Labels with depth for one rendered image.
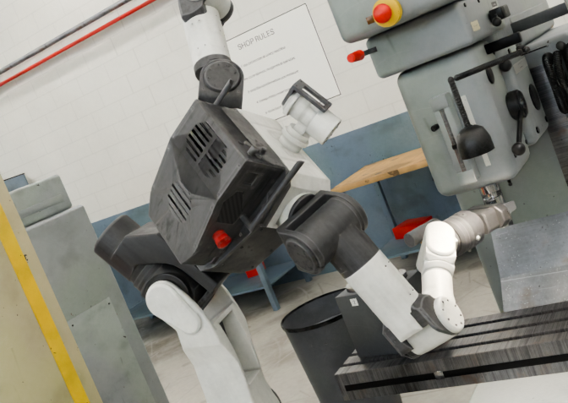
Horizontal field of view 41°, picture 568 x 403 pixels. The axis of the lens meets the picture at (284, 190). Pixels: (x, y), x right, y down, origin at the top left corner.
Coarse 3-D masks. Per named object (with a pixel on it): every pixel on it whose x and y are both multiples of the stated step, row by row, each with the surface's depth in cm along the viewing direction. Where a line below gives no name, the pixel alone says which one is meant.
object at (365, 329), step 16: (400, 272) 202; (416, 272) 202; (352, 288) 206; (416, 288) 200; (352, 304) 205; (352, 320) 207; (368, 320) 204; (352, 336) 209; (368, 336) 206; (384, 336) 203; (368, 352) 208; (384, 352) 205
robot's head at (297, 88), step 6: (294, 84) 153; (300, 84) 154; (306, 84) 155; (294, 90) 155; (300, 90) 153; (312, 90) 155; (288, 96) 155; (294, 96) 154; (306, 96) 153; (318, 96) 155; (282, 102) 156; (288, 102) 154; (312, 102) 153; (318, 102) 153; (324, 102) 155; (330, 102) 155; (282, 108) 156; (318, 108) 153; (324, 108) 152
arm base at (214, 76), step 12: (216, 60) 165; (228, 60) 166; (204, 72) 163; (216, 72) 163; (228, 72) 163; (240, 72) 164; (204, 84) 162; (216, 84) 162; (240, 84) 163; (204, 96) 161; (216, 96) 161; (228, 96) 162; (240, 96) 162; (240, 108) 163
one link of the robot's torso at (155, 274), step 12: (156, 264) 168; (168, 264) 168; (144, 276) 167; (156, 276) 167; (168, 276) 166; (180, 276) 166; (144, 288) 168; (180, 288) 165; (192, 288) 167; (204, 288) 169
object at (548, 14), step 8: (552, 8) 190; (560, 8) 189; (528, 16) 193; (536, 16) 192; (544, 16) 191; (552, 16) 190; (560, 16) 190; (512, 24) 196; (520, 24) 195; (528, 24) 194; (536, 24) 193
